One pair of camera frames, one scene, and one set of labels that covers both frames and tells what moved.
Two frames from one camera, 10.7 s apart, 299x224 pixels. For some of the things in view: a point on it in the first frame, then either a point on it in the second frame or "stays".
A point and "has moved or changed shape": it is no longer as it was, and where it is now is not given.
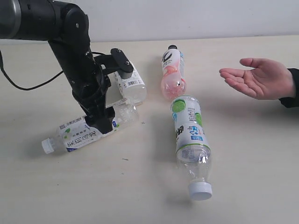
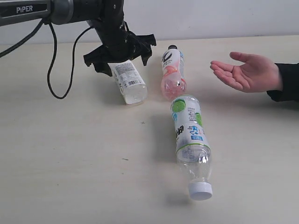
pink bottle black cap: [173, 84] stays
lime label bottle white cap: [193, 152] stays
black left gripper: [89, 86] to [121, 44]
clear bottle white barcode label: [133, 91] has moved or changed shape
